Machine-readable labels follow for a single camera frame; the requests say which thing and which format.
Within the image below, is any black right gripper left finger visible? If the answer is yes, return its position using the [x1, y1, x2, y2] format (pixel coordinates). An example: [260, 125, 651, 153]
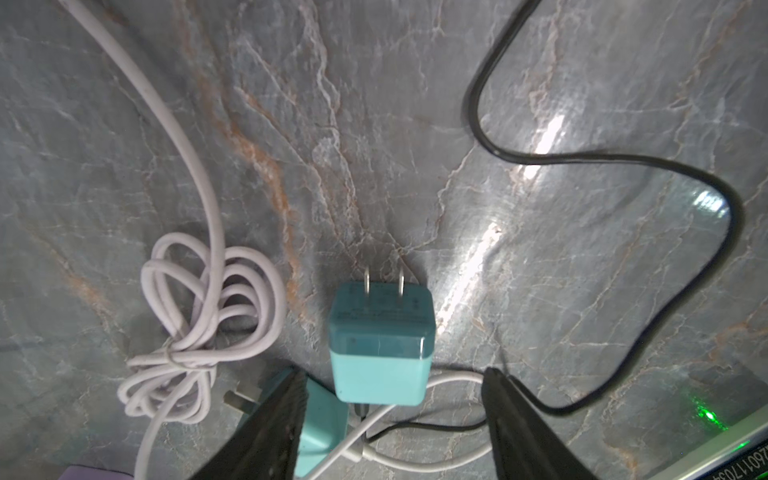
[193, 370, 308, 480]

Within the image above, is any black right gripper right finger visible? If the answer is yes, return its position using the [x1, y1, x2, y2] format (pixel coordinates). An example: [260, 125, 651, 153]
[481, 368, 596, 480]

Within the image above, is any small teal charger plug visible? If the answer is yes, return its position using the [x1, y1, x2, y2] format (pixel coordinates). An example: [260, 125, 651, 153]
[224, 367, 349, 478]

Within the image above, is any white lilac usb cable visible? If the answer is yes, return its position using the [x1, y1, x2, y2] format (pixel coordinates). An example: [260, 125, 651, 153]
[56, 0, 493, 480]

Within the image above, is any large teal charger plug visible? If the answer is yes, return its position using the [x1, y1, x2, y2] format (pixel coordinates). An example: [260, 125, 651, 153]
[328, 270, 437, 406]

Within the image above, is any purple power strip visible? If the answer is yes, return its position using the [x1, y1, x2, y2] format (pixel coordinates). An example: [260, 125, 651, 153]
[58, 465, 133, 480]

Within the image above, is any black cable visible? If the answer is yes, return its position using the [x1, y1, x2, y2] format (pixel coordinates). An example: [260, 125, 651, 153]
[359, 0, 745, 445]

